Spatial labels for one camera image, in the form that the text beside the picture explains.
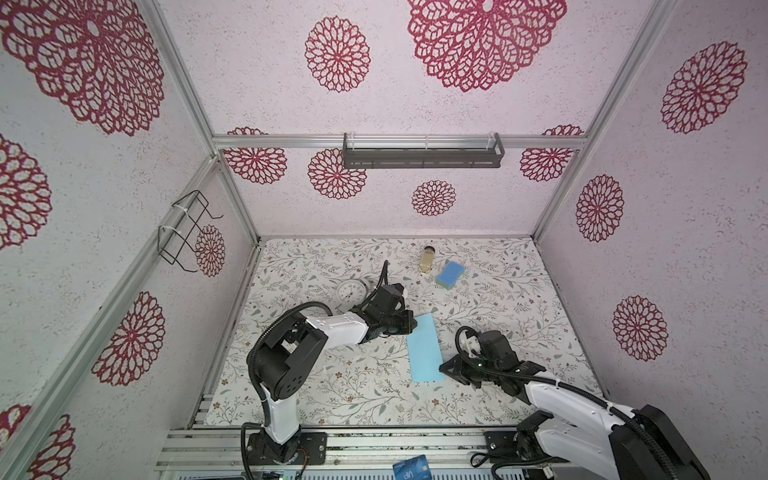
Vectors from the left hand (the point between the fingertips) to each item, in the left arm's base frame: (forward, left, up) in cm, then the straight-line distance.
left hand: (414, 326), depth 92 cm
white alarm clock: (+13, +20, 0) cm, 24 cm away
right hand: (-12, -7, +1) cm, 13 cm away
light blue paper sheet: (-8, -3, -4) cm, 10 cm away
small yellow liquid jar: (+29, -7, -2) cm, 30 cm away
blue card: (-36, +3, -4) cm, 36 cm away
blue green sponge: (+23, -15, -4) cm, 27 cm away
